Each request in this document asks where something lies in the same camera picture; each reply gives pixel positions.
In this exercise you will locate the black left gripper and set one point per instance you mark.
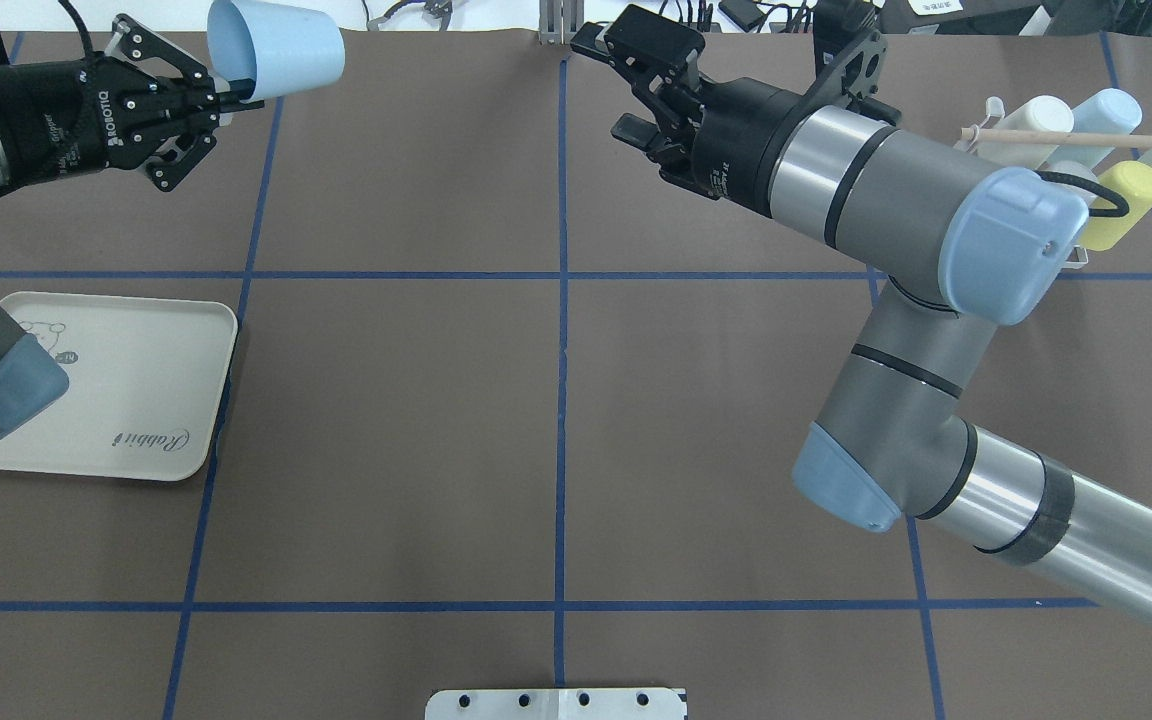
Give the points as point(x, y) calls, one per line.
point(48, 122)

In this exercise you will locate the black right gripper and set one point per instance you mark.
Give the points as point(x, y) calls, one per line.
point(739, 146)

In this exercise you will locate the light blue cup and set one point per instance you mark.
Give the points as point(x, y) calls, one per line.
point(282, 49)
point(1110, 112)

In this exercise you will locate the cream plastic cup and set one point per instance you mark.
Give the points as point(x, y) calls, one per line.
point(1043, 113)

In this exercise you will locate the yellow plastic cup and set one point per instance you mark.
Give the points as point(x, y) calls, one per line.
point(1111, 221)

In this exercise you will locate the grey plastic cup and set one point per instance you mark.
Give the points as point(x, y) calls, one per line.
point(1073, 168)

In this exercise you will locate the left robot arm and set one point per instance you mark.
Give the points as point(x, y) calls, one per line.
point(111, 223)

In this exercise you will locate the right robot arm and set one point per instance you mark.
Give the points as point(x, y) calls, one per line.
point(968, 246)

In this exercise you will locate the cream plastic tray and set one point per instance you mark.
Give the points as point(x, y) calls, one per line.
point(146, 378)

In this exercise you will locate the aluminium frame post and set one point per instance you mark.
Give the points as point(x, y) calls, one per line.
point(559, 21)

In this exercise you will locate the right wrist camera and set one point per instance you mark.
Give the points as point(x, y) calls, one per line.
point(849, 51)

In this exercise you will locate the white wire cup rack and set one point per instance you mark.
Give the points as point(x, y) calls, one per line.
point(1126, 147)

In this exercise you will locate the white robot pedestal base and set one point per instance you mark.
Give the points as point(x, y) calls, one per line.
point(559, 703)

